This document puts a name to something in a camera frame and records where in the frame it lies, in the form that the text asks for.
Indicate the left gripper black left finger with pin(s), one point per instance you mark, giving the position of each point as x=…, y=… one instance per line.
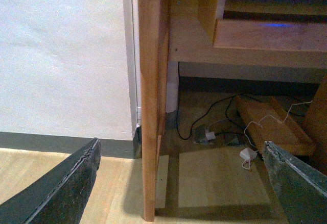
x=59, y=196

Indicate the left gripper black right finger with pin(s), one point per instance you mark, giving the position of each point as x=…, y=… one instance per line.
x=300, y=189

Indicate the wooden pull-out keyboard tray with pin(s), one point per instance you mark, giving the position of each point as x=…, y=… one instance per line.
x=265, y=35

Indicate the white power adapter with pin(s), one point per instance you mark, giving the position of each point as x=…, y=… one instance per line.
x=248, y=154

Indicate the wooden plank on floor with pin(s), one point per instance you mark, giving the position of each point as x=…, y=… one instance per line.
x=268, y=121

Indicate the grey power strip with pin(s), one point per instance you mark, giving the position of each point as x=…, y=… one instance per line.
x=200, y=138

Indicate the white plug in strip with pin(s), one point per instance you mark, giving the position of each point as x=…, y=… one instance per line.
x=210, y=135

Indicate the wooden desk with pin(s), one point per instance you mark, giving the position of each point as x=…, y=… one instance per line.
x=153, y=47

